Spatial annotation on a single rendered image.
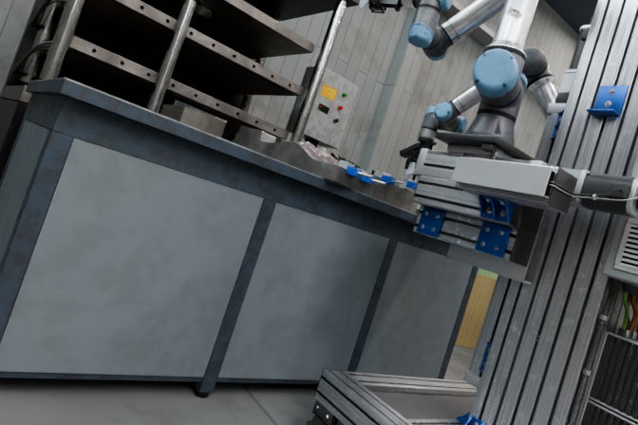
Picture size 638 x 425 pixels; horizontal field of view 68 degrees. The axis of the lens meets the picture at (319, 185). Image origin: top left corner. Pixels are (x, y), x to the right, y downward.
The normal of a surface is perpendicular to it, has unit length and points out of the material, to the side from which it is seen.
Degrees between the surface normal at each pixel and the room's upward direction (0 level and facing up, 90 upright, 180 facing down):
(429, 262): 90
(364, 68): 90
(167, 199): 90
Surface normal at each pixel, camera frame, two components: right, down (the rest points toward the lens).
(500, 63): -0.49, -0.07
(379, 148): 0.55, 0.15
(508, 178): -0.77, -0.29
